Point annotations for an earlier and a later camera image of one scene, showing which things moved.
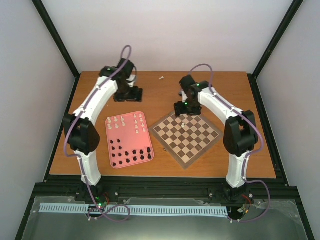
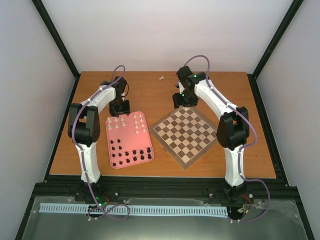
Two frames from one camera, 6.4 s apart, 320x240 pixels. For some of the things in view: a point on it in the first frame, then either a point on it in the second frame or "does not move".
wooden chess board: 186,138 does not move
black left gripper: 137,97 to 126,111
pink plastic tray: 129,139 does not move
